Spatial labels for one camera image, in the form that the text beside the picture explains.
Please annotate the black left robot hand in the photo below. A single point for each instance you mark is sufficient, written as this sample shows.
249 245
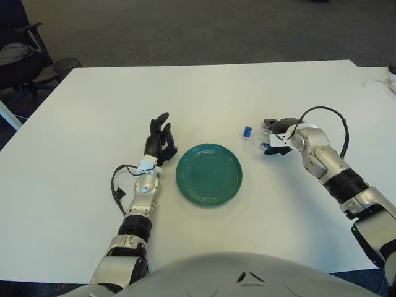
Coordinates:
153 145

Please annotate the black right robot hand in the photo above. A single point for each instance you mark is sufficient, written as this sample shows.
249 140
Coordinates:
283 123

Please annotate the clear bottle with blue cap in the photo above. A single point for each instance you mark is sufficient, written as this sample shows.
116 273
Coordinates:
247 131

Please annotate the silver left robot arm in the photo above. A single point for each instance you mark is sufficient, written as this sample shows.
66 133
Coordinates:
145 188

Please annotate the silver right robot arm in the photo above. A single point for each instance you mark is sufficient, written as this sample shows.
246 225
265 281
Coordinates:
315 151

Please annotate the green round plate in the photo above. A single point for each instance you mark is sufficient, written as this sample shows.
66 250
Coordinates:
209 174

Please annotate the white right wrist connector box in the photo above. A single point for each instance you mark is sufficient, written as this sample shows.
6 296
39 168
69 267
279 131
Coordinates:
278 140

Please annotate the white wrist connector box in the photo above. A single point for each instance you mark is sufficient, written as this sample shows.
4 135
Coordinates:
278 140
148 164

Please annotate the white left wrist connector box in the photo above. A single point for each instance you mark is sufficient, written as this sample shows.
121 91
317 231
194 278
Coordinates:
148 164

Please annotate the white furniture panel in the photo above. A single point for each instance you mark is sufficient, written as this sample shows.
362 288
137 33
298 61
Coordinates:
8 116

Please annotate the grey robot torso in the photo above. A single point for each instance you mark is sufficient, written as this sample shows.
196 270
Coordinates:
216 278

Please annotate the black office chair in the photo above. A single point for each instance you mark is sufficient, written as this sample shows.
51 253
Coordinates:
18 66

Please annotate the grey cloth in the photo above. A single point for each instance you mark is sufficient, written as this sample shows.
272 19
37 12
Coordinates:
12 51

